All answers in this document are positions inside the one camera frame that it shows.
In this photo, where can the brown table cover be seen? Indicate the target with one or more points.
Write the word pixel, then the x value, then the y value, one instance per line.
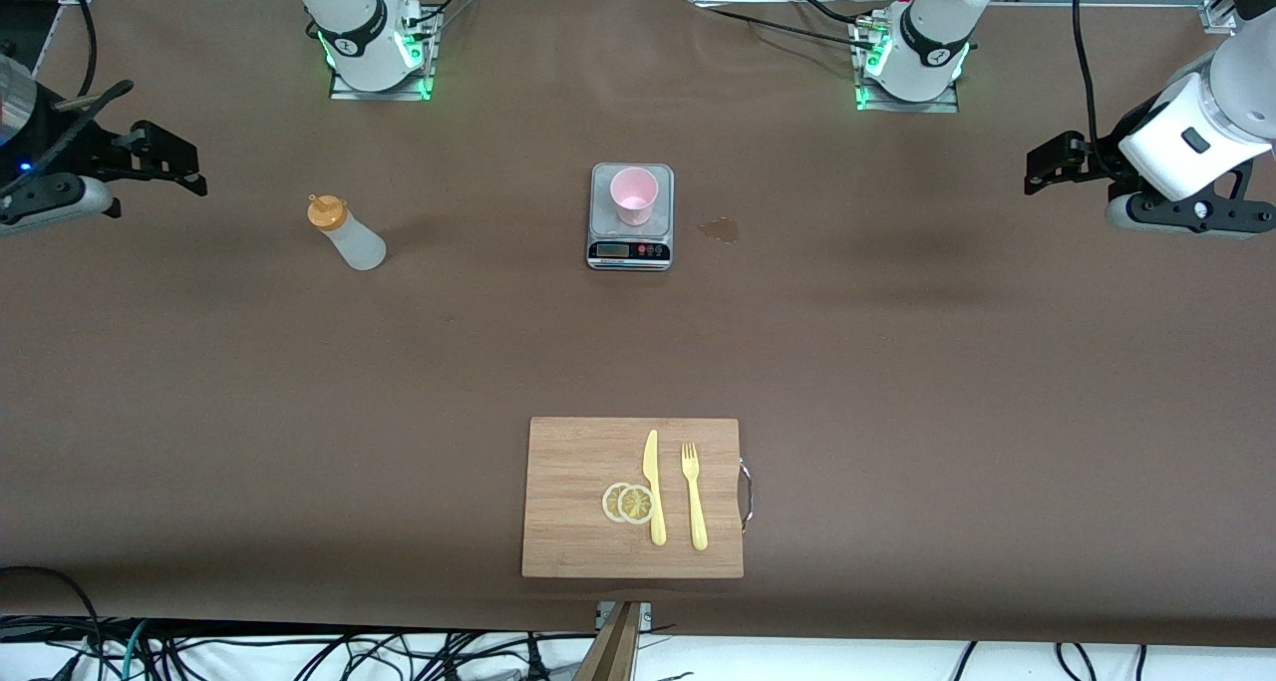
pixel 299 412

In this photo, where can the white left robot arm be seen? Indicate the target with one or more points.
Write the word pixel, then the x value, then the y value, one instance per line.
pixel 1191 133

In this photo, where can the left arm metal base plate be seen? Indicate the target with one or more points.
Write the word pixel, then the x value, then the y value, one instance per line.
pixel 942 106

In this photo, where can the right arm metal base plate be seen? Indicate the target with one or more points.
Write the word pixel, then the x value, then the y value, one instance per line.
pixel 399 94

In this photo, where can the small metal bracket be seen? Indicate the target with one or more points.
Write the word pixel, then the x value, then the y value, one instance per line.
pixel 646 616

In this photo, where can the white sauce bottle orange cap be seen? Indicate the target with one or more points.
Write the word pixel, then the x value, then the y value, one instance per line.
pixel 359 247

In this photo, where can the silver digital kitchen scale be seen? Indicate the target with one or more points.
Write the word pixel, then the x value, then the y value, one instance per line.
pixel 630 252

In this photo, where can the bamboo cutting board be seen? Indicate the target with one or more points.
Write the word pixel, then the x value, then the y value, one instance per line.
pixel 568 482

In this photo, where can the yellow plastic fork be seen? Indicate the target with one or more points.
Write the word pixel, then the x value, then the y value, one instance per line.
pixel 698 516

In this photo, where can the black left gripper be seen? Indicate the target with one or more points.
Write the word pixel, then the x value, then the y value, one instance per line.
pixel 1105 152

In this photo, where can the lemon slice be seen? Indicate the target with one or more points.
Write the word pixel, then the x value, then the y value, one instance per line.
pixel 636 505
pixel 609 503

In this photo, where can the pink plastic cup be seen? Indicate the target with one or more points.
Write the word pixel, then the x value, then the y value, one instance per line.
pixel 634 197

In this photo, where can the yellow plastic knife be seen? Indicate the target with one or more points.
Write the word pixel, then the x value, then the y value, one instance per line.
pixel 658 521

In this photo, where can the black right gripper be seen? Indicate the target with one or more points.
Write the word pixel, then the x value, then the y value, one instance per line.
pixel 75 150

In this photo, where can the wooden post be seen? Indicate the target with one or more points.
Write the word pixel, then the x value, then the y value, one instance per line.
pixel 610 656

